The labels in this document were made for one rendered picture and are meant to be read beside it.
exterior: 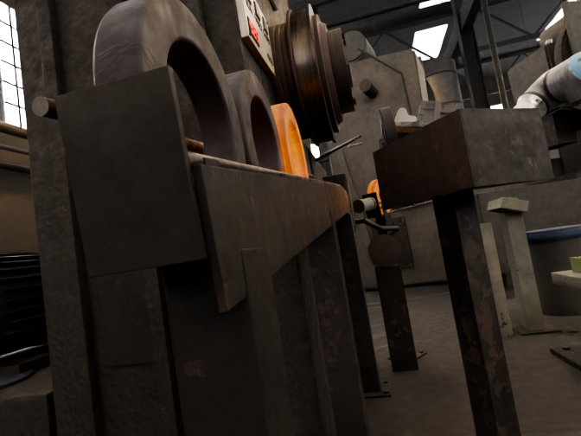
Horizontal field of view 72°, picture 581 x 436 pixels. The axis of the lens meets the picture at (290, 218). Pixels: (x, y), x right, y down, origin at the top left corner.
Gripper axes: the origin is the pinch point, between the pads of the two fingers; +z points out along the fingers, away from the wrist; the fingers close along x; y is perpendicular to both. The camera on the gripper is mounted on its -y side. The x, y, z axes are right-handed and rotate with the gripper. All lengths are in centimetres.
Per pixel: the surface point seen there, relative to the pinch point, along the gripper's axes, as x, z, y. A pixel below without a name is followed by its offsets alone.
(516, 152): 43, -23, -14
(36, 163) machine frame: 31, 92, -22
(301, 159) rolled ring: 49, 15, -19
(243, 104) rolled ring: 82, 15, -19
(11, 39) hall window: -494, 717, 260
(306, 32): 4.2, 26.8, 26.5
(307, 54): 4.9, 25.6, 19.3
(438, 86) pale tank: -858, -102, 318
